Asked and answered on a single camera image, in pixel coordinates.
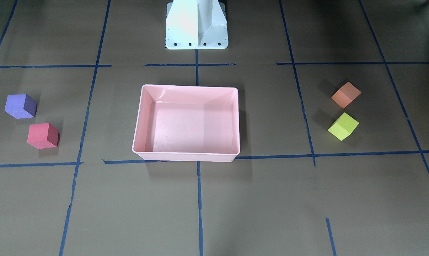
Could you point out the pink plastic bin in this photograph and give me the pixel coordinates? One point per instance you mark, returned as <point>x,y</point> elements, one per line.
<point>187,123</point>

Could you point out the yellow foam block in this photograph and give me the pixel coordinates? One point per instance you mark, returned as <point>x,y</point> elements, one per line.
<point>343,126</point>

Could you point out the orange foam block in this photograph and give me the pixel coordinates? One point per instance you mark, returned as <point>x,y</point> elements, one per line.
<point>345,95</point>

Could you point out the purple foam block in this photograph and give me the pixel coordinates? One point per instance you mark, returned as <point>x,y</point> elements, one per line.
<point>20,106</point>

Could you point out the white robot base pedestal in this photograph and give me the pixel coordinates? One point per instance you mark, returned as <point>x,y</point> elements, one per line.
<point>196,24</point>

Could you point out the red foam block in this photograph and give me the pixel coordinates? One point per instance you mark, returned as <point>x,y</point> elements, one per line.
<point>43,136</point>

